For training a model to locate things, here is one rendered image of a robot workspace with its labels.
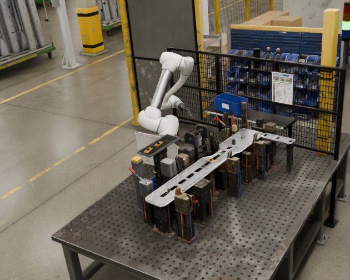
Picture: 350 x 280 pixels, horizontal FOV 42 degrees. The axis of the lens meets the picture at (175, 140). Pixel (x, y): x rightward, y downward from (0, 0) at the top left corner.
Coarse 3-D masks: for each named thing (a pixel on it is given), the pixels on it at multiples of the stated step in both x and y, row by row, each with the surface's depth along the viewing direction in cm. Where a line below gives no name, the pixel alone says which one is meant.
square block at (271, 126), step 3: (267, 123) 404; (270, 123) 404; (273, 123) 403; (267, 126) 402; (270, 126) 400; (273, 126) 400; (276, 126) 405; (264, 129) 405; (267, 129) 403; (270, 129) 401; (273, 129) 402; (267, 132) 405; (270, 132) 403; (273, 132) 404
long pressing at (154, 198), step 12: (240, 132) 406; (252, 132) 404; (228, 144) 386; (240, 144) 384; (192, 168) 355; (204, 168) 353; (180, 180) 340; (192, 180) 339; (156, 192) 328; (168, 192) 327; (156, 204) 314
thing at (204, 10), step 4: (204, 0) 775; (204, 4) 778; (204, 8) 780; (204, 12) 782; (204, 16) 784; (204, 20) 787; (204, 24) 790; (208, 24) 801; (204, 28) 792; (208, 28) 803; (204, 32) 795; (208, 32) 806; (204, 40) 801; (208, 72) 831; (208, 76) 833
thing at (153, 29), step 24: (120, 0) 615; (144, 0) 596; (168, 0) 576; (192, 0) 555; (144, 24) 612; (168, 24) 590; (192, 24) 571; (144, 48) 630; (192, 48) 586; (144, 72) 647; (192, 72) 602; (144, 96) 666; (192, 96) 620
